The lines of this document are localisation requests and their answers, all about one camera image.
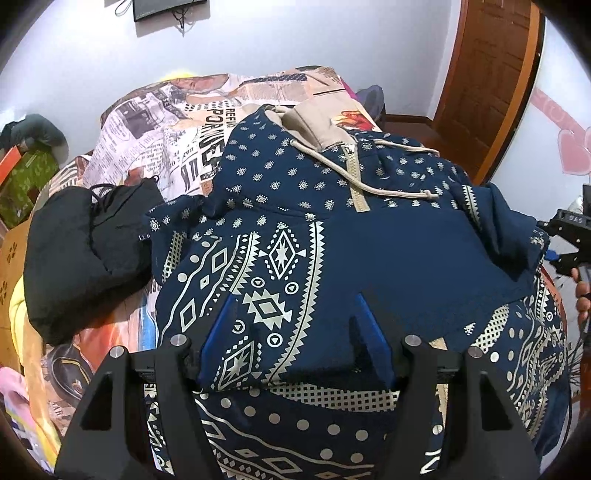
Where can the small black wall monitor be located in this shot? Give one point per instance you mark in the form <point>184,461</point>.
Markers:
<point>168,9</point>

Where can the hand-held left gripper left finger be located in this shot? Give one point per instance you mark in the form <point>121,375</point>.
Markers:
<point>220,330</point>

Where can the black garment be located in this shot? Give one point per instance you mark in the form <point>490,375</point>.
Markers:
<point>69,258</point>

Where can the dark grey cloth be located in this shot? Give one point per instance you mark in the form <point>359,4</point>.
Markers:
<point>39,129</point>

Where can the navy patterned hoodie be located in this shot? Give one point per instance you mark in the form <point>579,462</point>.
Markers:
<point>392,240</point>

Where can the pink heart wall sticker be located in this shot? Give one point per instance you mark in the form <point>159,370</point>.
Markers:
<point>570,147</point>

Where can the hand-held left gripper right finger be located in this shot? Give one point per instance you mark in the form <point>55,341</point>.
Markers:
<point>375,344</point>

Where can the person's right hand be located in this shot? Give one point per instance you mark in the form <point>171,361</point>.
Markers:
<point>582,297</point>

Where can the yellow cloth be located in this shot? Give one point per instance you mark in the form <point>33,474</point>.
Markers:
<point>21,318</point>

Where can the green box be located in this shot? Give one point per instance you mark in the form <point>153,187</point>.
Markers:
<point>30,184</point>

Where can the dark purple cloth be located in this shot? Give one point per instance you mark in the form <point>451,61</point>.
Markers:
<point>371,99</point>

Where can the cardboard box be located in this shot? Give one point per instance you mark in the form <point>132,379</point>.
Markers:
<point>13,277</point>

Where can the newspaper print bed sheet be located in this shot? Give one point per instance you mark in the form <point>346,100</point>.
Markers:
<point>138,129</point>

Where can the wooden door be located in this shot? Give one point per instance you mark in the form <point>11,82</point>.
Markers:
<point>489,83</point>

